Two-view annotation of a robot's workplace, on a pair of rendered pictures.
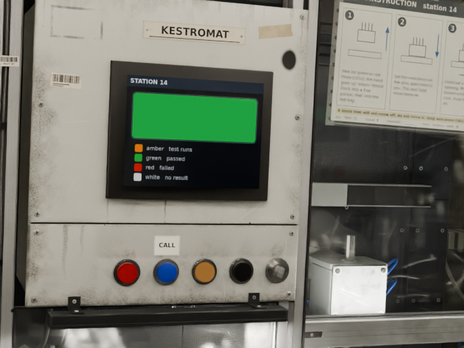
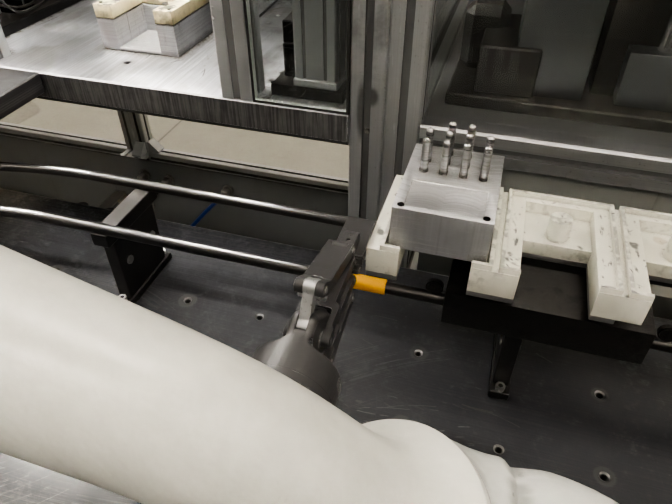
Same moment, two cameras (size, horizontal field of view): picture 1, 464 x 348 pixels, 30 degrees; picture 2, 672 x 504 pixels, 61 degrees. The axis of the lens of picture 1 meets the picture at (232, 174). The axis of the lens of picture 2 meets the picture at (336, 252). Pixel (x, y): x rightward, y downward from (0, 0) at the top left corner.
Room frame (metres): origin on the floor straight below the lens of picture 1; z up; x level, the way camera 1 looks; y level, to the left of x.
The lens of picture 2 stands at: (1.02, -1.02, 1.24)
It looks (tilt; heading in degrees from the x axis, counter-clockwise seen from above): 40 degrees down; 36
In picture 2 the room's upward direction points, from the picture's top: straight up
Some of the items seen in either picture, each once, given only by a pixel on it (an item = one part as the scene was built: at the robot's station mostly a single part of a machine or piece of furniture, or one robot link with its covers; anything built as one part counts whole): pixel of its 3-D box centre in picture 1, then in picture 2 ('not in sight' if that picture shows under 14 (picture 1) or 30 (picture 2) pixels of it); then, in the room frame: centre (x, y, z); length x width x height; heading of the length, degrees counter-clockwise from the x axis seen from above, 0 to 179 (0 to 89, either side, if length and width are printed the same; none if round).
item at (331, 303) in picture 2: not in sight; (326, 294); (1.30, -0.80, 0.89); 0.11 x 0.04 x 0.01; 19
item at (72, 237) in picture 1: (155, 149); not in sight; (1.41, 0.13, 1.60); 0.42 x 0.29 x 0.46; 109
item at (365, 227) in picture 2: not in sight; (353, 241); (1.39, -0.77, 0.88); 0.07 x 0.03 x 0.01; 19
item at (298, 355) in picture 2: not in sight; (301, 362); (1.24, -0.82, 0.88); 0.09 x 0.07 x 0.08; 19
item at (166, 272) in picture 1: (166, 271); not in sight; (1.29, 0.09, 1.42); 0.03 x 0.02 x 0.03; 109
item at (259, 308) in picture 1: (170, 309); not in sight; (1.28, 0.08, 1.37); 0.36 x 0.04 x 0.04; 109
